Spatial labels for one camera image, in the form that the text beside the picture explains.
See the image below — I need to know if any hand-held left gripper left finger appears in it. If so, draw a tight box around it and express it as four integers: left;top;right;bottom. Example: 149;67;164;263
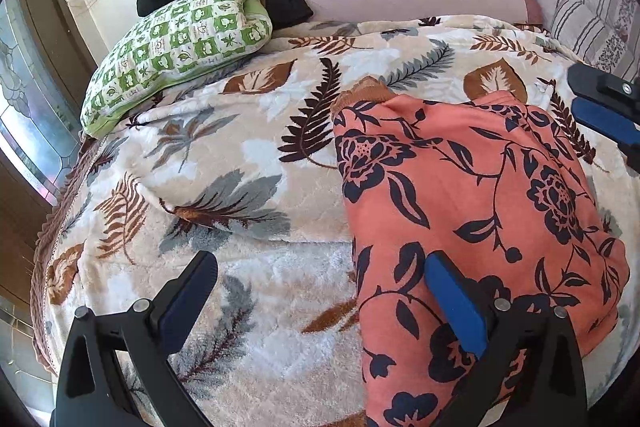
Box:
50;250;219;427

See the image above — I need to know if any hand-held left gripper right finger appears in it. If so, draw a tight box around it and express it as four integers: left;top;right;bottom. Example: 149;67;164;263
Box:
424;250;588;427

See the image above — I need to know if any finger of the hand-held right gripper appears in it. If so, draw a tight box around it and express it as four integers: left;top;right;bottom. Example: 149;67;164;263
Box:
571;99;640;172
568;64;640;110

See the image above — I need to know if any orange floral garment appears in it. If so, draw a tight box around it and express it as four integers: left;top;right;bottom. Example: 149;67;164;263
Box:
331;77;632;427

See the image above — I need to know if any striped floral cushion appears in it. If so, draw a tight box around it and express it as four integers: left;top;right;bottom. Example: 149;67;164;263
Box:
547;0;640;82

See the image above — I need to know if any brown lace-edged mat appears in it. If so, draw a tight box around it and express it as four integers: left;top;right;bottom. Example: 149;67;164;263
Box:
29;137;96;373

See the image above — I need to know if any leaf print blanket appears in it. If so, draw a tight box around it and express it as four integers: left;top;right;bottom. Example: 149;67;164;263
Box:
30;14;640;427

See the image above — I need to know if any stained glass window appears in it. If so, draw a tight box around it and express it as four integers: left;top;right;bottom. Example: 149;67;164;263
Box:
0;0;83;202

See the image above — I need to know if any green patterned pillow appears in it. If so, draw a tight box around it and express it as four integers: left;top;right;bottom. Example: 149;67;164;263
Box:
80;0;274;140

